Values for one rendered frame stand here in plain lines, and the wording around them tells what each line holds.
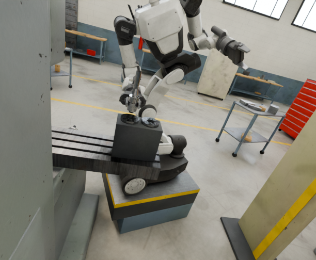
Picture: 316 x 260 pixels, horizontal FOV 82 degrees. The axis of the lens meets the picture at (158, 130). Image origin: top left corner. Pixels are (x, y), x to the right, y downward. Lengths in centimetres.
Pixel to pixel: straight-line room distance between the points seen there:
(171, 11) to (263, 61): 889
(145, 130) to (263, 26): 905
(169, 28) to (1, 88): 99
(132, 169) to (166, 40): 78
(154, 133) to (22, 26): 63
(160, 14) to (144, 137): 69
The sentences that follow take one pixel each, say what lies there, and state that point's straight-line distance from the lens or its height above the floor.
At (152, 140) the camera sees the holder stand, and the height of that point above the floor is 108.
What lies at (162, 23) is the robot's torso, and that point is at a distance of 119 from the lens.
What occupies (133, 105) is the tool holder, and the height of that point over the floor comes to 122.
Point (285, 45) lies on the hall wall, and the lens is 1034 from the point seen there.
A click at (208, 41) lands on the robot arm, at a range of 119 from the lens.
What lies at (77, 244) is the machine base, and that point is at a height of 20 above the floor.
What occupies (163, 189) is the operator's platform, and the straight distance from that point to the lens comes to 163.
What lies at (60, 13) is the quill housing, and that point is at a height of 150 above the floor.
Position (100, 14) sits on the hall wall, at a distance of 849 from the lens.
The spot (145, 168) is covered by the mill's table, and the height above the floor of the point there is 94.
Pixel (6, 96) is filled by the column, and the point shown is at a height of 139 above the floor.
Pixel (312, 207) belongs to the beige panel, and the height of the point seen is 77.
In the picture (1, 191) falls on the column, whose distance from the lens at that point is 42.
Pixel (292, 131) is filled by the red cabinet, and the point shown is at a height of 21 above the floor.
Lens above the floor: 152
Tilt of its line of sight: 27 degrees down
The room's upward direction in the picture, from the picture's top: 15 degrees clockwise
